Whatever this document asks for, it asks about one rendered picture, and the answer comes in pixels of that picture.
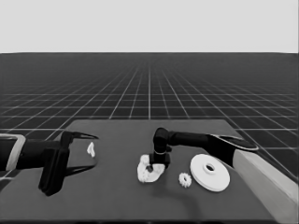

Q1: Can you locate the small white T-shaped piece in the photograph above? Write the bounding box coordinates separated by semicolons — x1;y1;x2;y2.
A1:
86;141;96;159

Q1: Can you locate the large thick white disc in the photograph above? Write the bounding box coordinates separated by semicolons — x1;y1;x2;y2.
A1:
190;153;232;193

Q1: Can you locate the white round carrier with pins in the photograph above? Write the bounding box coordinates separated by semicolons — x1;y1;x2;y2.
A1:
136;154;166;184

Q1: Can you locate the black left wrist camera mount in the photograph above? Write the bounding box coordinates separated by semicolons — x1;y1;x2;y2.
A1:
37;147;70;198

